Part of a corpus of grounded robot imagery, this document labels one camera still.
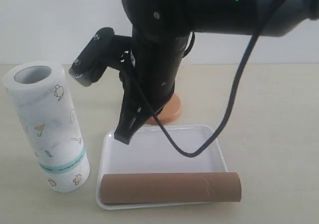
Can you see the brown cardboard tube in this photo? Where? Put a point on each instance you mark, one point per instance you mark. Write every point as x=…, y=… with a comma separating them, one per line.
x=153, y=188

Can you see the printed white paper towel roll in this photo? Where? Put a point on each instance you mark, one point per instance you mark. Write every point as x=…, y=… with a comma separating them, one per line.
x=43, y=103

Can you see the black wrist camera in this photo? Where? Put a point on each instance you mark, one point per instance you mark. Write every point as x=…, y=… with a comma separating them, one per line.
x=105, y=49

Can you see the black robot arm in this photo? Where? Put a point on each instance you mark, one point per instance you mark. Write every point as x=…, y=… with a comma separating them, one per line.
x=160, y=33

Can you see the wooden paper towel holder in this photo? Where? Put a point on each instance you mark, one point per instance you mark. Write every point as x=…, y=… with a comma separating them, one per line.
x=171, y=111

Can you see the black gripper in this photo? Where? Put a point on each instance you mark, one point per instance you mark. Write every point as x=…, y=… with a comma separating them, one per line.
x=149, y=78

